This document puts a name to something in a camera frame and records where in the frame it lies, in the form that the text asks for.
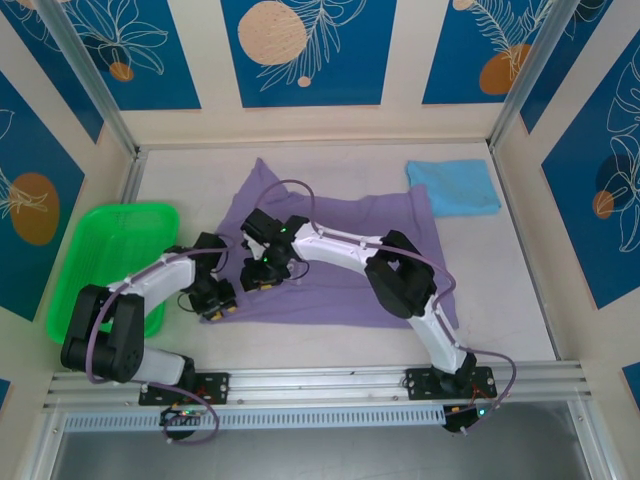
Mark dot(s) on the purple polo t-shirt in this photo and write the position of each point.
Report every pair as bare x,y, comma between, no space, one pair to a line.
340,300

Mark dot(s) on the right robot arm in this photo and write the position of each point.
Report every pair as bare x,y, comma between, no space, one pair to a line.
340,250

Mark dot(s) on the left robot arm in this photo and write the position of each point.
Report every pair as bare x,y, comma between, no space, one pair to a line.
165,275

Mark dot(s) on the green plastic basket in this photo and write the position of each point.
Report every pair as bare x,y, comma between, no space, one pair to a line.
100,240

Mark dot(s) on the folded light blue t-shirt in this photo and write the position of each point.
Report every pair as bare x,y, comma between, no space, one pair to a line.
450,187

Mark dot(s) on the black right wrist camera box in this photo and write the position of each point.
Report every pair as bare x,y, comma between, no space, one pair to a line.
260,224

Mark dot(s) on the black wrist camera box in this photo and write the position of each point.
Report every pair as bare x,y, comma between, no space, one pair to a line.
210,244
260,224

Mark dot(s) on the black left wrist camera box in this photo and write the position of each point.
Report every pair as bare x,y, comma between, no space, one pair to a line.
210,244

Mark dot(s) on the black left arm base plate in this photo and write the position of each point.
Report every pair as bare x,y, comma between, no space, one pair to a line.
215,387

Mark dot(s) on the aluminium mounting rail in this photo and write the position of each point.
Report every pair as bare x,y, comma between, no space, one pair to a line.
310,382

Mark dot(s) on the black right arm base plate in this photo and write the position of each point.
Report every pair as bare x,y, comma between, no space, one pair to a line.
420,385

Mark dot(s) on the blue floral wall panel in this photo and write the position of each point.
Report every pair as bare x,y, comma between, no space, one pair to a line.
35,175
465,50
320,55
595,200
150,50

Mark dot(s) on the aluminium frame post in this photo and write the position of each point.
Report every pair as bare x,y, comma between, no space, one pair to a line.
525,75
85,70

